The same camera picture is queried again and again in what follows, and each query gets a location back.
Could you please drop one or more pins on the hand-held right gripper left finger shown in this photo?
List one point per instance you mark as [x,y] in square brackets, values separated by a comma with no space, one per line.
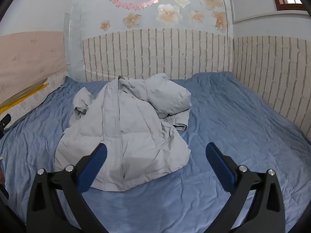
[93,167]

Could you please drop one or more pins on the black device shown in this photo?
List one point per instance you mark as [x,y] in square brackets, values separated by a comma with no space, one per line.
[4,123]

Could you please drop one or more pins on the floral mattress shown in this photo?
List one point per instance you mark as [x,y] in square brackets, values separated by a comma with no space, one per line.
[29,99]

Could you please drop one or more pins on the group of flower wall stickers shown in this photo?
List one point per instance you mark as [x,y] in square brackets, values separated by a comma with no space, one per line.
[168,12]

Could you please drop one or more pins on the blue blanket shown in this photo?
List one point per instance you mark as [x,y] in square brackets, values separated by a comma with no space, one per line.
[230,116]

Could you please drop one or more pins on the clear plastic sheet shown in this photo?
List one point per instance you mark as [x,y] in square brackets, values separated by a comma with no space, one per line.
[73,48]

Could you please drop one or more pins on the yellow strip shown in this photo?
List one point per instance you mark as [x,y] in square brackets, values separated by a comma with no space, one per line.
[43,85]

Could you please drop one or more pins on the white puffer jacket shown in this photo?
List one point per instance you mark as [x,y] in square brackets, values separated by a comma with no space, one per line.
[126,138]

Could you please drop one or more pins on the pink padded headboard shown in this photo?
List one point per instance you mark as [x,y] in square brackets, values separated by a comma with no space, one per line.
[29,58]

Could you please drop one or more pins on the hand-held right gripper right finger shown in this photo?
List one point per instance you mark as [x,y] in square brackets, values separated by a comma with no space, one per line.
[218,167]

